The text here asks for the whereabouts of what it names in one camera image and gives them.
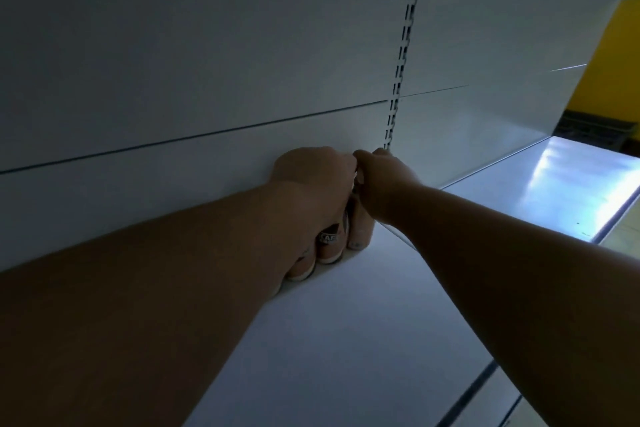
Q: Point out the white metal shelf board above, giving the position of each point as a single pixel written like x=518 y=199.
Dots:
x=360 y=336
x=560 y=186

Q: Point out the person's right fingers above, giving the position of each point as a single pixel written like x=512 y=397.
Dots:
x=364 y=166

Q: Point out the person's left fingers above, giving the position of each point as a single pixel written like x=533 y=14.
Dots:
x=345 y=176

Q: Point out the person's left forearm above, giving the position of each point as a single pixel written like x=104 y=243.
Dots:
x=140 y=316

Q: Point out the pink drink can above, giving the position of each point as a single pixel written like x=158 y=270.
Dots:
x=360 y=231
x=331 y=246
x=301 y=271

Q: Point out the person's right forearm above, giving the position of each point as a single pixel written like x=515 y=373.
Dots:
x=540 y=301

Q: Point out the black plastic crate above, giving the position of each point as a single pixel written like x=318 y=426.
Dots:
x=597 y=130

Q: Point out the person's right hand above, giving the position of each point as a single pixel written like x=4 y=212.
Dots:
x=385 y=186

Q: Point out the person's left hand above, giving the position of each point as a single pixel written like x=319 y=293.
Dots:
x=305 y=176

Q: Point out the slotted metal shelf upright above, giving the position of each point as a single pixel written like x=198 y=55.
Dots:
x=404 y=51

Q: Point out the white shelf back panel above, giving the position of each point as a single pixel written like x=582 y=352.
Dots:
x=200 y=66
x=490 y=66

